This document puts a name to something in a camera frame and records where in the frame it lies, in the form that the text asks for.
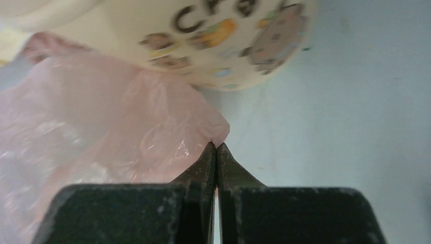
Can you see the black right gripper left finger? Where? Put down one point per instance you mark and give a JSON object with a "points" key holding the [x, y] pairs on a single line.
{"points": [[180, 211]]}

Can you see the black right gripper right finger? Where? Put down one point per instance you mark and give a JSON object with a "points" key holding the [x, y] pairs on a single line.
{"points": [[251, 212]]}

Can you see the pink plastic trash bag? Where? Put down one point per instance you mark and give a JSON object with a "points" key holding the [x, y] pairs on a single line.
{"points": [[82, 117]]}

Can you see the cream round trash bin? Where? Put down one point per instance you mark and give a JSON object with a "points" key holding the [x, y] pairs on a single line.
{"points": [[223, 45]]}

